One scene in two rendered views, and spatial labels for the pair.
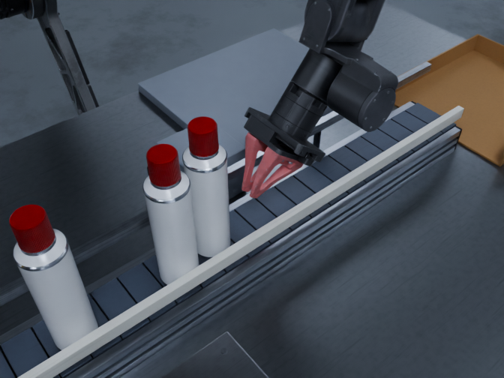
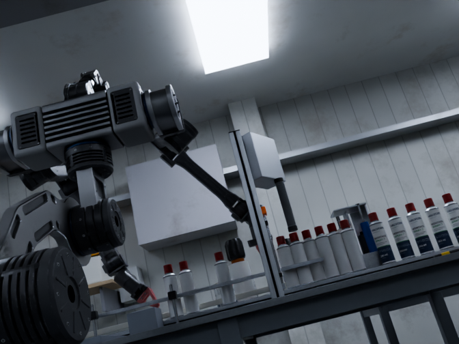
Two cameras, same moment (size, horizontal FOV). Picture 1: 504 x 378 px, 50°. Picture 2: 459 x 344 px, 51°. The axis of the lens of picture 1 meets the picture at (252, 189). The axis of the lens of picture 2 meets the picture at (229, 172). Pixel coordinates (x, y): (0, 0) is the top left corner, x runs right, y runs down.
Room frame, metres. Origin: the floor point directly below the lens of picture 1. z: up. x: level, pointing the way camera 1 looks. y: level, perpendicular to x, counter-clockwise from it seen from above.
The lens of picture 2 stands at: (1.73, 1.51, 0.73)
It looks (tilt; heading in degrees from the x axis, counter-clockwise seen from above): 20 degrees up; 219
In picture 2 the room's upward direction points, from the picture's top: 14 degrees counter-clockwise
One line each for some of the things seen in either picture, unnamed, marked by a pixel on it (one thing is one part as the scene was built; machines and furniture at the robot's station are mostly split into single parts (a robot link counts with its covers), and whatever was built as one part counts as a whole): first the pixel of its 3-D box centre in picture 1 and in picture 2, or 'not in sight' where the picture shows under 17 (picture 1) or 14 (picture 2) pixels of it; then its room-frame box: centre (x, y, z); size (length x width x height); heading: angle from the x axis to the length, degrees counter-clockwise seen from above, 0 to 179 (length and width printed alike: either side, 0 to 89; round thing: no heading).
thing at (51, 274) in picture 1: (55, 283); (224, 278); (0.34, 0.21, 0.98); 0.05 x 0.05 x 0.20
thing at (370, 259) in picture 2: not in sight; (358, 239); (-0.08, 0.58, 1.01); 0.14 x 0.13 x 0.26; 129
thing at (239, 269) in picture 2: not in sight; (240, 271); (0.09, 0.08, 1.03); 0.09 x 0.09 x 0.30
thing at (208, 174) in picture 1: (207, 190); (172, 291); (0.48, 0.05, 0.98); 0.05 x 0.05 x 0.20
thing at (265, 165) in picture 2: not in sight; (258, 162); (0.25, 0.45, 1.38); 0.17 x 0.10 x 0.19; 4
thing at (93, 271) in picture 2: not in sight; (83, 275); (-0.77, -2.60, 1.69); 0.49 x 0.40 x 0.27; 129
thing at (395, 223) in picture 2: not in sight; (399, 233); (-0.10, 0.75, 0.98); 0.05 x 0.05 x 0.20
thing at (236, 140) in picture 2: not in sight; (255, 213); (0.34, 0.44, 1.16); 0.04 x 0.04 x 0.67; 39
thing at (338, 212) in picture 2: not in sight; (348, 209); (-0.09, 0.58, 1.14); 0.14 x 0.11 x 0.01; 129
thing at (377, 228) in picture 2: not in sight; (380, 238); (-0.05, 0.69, 0.98); 0.05 x 0.05 x 0.20
